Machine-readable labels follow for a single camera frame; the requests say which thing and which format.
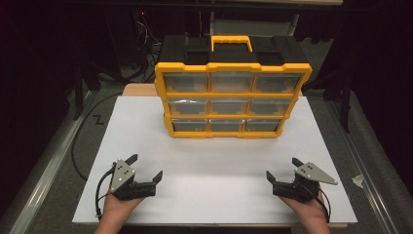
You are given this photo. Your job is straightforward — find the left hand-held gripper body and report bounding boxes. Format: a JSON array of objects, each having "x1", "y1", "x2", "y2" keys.
[{"x1": 108, "y1": 158, "x2": 157, "y2": 202}]

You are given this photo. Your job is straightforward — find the yellow black drawer organiser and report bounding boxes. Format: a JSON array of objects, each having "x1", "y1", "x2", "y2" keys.
[{"x1": 154, "y1": 34, "x2": 314, "y2": 140}]

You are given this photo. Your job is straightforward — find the person's left hand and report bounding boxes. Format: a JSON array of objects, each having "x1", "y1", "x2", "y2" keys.
[{"x1": 100, "y1": 192, "x2": 146, "y2": 226}]

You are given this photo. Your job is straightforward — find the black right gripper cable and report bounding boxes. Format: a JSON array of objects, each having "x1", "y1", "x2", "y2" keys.
[{"x1": 304, "y1": 184, "x2": 332, "y2": 224}]

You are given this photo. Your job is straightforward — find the bundle of background cables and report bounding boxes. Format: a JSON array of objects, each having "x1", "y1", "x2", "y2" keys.
[{"x1": 131, "y1": 9, "x2": 163, "y2": 84}]

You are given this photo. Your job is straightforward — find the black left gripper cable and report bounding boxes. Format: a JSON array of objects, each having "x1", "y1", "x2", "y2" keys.
[{"x1": 94, "y1": 165, "x2": 117, "y2": 218}]

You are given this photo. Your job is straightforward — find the white board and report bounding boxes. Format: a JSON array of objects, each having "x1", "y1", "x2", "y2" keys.
[{"x1": 71, "y1": 95, "x2": 358, "y2": 226}]

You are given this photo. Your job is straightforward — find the long black floor cable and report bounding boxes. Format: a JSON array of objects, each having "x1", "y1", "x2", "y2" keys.
[{"x1": 70, "y1": 92, "x2": 125, "y2": 181}]

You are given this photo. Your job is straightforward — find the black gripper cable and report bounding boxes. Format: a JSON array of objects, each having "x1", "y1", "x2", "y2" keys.
[
  {"x1": 94, "y1": 165, "x2": 117, "y2": 218},
  {"x1": 304, "y1": 184, "x2": 332, "y2": 224}
]

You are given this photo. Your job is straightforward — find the person's right hand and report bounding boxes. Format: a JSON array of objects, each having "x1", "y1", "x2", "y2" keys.
[{"x1": 280, "y1": 190, "x2": 329, "y2": 226}]

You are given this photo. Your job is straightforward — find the metal floor rail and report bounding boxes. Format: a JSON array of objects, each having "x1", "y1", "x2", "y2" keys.
[
  {"x1": 8, "y1": 91, "x2": 94, "y2": 234},
  {"x1": 326, "y1": 99, "x2": 396, "y2": 234}
]

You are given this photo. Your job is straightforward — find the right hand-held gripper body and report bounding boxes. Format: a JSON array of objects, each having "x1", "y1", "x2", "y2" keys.
[{"x1": 272, "y1": 162, "x2": 339, "y2": 204}]

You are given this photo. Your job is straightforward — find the black stand leg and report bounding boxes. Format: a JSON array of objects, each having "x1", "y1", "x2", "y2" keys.
[
  {"x1": 72, "y1": 59, "x2": 85, "y2": 122},
  {"x1": 341, "y1": 72, "x2": 354, "y2": 134}
]

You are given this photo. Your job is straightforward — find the crumpled white paper scrap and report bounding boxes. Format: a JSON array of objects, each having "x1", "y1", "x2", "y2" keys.
[{"x1": 352, "y1": 174, "x2": 365, "y2": 189}]

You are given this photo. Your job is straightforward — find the set of clear plastic drawers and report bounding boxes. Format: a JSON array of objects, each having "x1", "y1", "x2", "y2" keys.
[{"x1": 163, "y1": 71, "x2": 303, "y2": 133}]

